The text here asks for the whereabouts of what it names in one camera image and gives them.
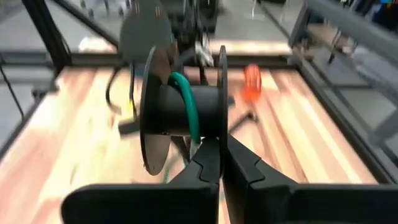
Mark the grey metal cart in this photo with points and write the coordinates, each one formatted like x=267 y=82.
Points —
x=357 y=31

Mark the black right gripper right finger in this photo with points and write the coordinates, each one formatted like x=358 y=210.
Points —
x=311 y=205

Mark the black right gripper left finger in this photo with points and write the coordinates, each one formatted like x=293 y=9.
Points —
x=140 y=205

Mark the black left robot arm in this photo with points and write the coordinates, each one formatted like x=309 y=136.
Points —
x=186 y=25

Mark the small black tool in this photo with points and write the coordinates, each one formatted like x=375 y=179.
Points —
x=248 y=117

